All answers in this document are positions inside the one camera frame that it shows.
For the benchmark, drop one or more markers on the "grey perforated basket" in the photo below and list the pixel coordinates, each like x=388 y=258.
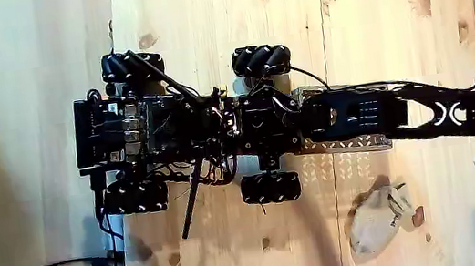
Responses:
x=349 y=143

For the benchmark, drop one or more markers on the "black omni wheel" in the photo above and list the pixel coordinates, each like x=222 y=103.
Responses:
x=261 y=61
x=271 y=188
x=135 y=197
x=132 y=66

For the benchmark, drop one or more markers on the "beige sock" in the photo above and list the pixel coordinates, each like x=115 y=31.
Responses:
x=376 y=225

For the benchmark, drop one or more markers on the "black slanted rod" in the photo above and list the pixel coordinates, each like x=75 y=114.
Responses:
x=192 y=198
x=161 y=76

